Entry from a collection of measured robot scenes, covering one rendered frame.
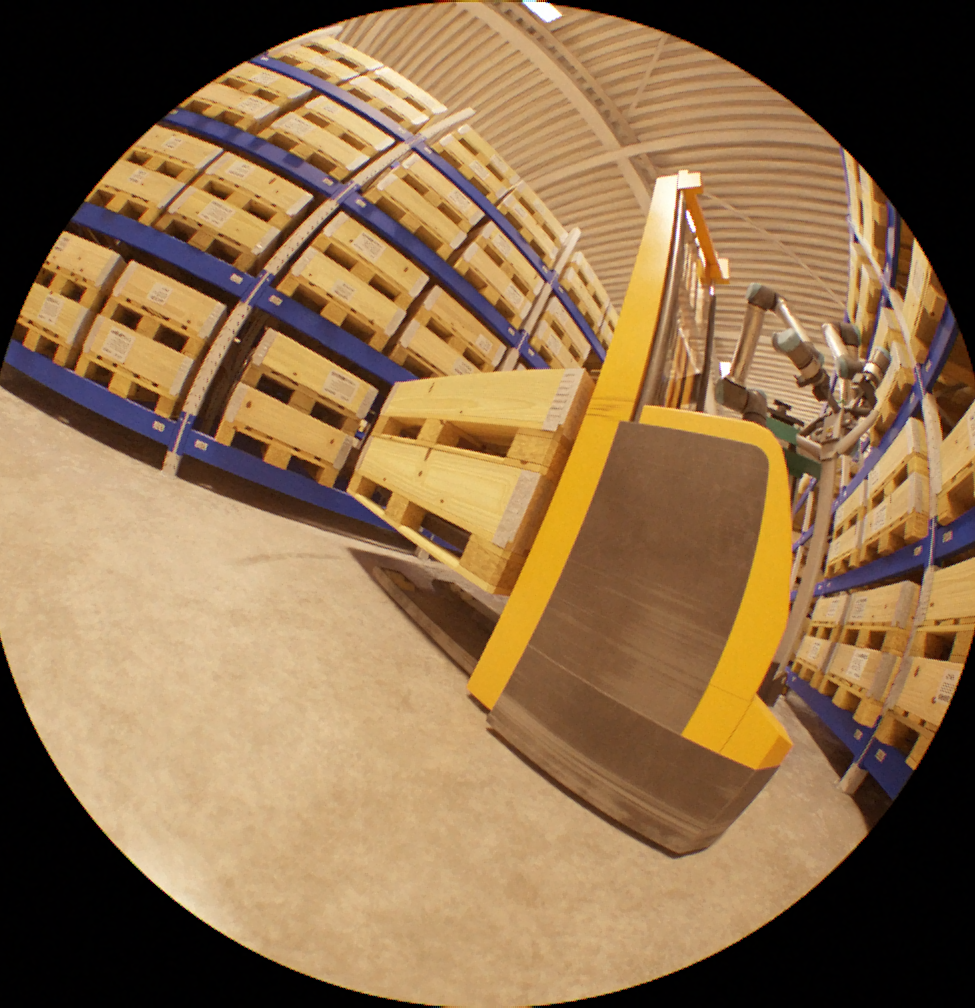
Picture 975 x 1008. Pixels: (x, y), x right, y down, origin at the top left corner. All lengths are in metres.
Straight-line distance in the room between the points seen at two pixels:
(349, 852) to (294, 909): 0.13
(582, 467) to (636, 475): 0.18
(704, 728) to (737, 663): 0.13
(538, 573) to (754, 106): 7.55
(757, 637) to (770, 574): 0.11
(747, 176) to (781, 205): 0.86
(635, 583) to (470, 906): 0.63
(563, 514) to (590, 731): 0.51
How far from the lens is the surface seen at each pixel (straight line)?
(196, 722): 0.64
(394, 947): 0.51
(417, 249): 2.46
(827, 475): 1.28
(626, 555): 0.65
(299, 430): 1.92
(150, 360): 2.08
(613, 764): 0.71
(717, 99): 7.35
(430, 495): 1.10
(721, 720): 0.66
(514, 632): 0.82
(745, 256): 8.54
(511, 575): 0.85
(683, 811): 0.74
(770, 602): 0.63
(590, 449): 0.83
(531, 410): 0.94
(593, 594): 0.67
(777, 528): 0.65
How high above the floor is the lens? 0.50
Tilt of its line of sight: 2 degrees up
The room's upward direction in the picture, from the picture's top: 24 degrees clockwise
